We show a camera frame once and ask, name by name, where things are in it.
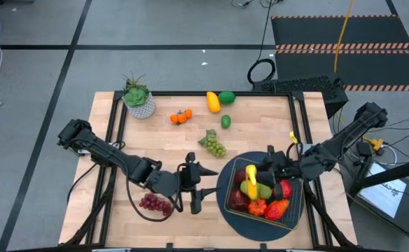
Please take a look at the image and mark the black aluminium table frame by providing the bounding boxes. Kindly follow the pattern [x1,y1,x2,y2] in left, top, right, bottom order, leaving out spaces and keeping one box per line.
[62,90,358,252]

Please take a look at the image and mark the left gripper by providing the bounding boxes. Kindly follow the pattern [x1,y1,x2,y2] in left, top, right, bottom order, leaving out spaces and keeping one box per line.
[151,152,222,215]

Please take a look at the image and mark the black metal stand bar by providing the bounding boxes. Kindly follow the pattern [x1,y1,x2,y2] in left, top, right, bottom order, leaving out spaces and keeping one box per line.
[348,157,409,197]

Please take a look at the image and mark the gold rimmed wire basket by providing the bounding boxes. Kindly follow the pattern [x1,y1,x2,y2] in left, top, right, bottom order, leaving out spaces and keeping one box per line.
[223,156,304,231]

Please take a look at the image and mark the black computer case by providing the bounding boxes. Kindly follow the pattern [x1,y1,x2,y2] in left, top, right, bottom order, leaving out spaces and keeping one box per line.
[252,75,349,119]

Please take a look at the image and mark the yellow plug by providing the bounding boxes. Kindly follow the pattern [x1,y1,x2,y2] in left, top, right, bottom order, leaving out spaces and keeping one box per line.
[365,137,384,152]

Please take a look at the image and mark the yellow hanging cable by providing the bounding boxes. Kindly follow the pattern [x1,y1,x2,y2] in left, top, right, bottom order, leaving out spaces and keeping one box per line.
[333,0,355,74]

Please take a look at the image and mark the black floor cables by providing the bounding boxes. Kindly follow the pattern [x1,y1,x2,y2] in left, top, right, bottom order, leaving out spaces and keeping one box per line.
[230,0,286,10]

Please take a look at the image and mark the black power adapter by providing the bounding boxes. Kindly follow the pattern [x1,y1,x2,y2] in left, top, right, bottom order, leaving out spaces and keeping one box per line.
[356,141,373,158]

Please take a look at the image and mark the monitor with white screen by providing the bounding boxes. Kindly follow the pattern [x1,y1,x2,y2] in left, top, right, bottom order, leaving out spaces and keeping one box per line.
[344,159,409,246]

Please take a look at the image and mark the orange bell pepper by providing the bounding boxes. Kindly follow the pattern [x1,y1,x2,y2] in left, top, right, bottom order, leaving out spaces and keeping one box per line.
[247,197,268,217]

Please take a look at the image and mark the yellow banana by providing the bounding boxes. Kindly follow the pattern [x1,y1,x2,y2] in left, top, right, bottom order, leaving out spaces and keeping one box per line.
[245,164,261,202]

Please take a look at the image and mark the orange tomato cluster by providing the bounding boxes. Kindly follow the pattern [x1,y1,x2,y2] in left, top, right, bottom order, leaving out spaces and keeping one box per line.
[169,108,193,125]

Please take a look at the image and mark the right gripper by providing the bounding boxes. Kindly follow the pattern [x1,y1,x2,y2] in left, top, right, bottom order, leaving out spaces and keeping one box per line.
[259,145,307,202]

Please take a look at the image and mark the red orange mango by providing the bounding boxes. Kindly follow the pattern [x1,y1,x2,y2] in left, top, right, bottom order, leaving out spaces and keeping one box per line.
[263,198,291,221]

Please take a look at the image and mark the black hazard striped floor mat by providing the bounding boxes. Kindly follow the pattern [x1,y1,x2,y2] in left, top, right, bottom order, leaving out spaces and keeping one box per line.
[270,14,409,92]

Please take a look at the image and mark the round dark blue placemat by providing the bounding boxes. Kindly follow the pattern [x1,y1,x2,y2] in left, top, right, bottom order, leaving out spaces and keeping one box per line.
[216,150,305,242]

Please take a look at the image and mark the dark red apple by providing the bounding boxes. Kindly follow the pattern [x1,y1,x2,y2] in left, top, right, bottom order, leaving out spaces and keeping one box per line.
[229,190,250,211]

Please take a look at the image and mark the yellow bell pepper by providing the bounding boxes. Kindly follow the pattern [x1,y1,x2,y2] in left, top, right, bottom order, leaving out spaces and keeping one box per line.
[206,91,222,114]

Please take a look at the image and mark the black coiled cable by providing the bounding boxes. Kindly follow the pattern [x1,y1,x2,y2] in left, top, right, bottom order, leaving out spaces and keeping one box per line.
[247,0,277,85]

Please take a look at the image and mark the small red object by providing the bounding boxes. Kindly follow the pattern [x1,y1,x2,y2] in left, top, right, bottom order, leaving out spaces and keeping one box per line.
[139,191,174,217]

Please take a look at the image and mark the red bell pepper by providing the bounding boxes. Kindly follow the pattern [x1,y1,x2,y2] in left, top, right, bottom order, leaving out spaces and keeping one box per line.
[277,178,293,200]

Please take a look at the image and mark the succulent in patterned white pot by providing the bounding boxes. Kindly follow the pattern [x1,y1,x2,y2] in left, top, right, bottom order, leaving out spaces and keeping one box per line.
[121,71,156,120]

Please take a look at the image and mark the green grape bunch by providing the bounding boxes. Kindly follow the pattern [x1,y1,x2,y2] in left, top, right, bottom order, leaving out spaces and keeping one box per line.
[197,128,228,158]

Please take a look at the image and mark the small red apple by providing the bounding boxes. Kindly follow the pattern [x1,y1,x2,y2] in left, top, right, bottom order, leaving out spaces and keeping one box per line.
[233,169,248,186]

